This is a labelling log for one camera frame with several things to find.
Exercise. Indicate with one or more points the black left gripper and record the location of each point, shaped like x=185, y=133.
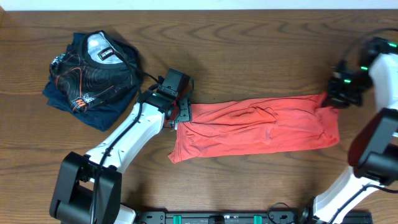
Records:
x=186, y=106

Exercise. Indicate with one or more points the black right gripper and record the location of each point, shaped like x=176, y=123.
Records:
x=334, y=100

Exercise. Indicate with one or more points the red printed t-shirt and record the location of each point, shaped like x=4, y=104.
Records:
x=257, y=126

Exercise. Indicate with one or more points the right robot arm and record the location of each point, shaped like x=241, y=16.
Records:
x=372, y=157

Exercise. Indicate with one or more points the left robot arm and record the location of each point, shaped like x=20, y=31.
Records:
x=88, y=187

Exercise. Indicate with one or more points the folded navy blue garment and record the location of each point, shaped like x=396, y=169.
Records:
x=100, y=117

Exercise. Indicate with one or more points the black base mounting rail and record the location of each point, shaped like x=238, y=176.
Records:
x=215, y=218

